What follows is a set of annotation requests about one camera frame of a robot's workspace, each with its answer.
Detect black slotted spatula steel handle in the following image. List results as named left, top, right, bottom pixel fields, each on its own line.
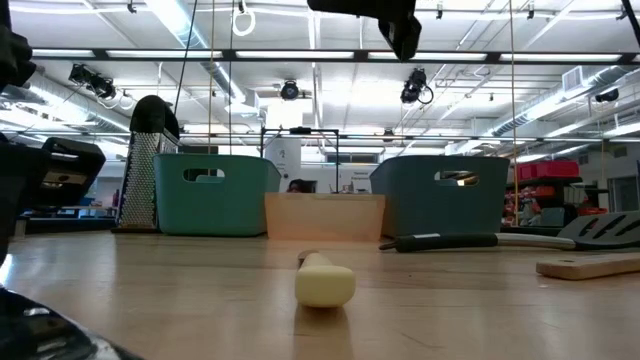
left=378, top=209, right=640, bottom=254

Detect wooden spatula with label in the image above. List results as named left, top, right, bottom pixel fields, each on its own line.
left=535, top=251, right=640, bottom=281

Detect storage shelf with items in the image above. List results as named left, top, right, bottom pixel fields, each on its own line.
left=502, top=174, right=611, bottom=231

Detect red storage bins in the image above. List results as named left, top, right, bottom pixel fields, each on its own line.
left=517, top=159, right=581, bottom=182

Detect orange plastic bin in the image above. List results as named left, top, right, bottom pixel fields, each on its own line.
left=263, top=192, right=387, bottom=243

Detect thin hanging cord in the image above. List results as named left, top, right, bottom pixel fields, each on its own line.
left=207, top=0, right=217, bottom=156

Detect green plastic bin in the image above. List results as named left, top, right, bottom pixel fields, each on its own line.
left=152, top=153, right=282, bottom=237

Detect white pillar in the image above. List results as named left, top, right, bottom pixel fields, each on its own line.
left=264, top=137, right=303, bottom=194

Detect white hanging ring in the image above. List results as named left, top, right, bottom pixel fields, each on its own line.
left=231, top=8, right=257, bottom=38

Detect blue plastic bin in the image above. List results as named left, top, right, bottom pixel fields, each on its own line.
left=368, top=154, right=511, bottom=239

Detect steel box grater black handle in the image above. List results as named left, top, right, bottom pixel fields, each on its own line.
left=110, top=94, right=182, bottom=234

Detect person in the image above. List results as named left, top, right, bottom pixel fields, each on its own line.
left=286, top=178, right=318, bottom=195

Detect black hanging cable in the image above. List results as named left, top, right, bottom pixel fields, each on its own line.
left=173, top=0, right=200, bottom=117

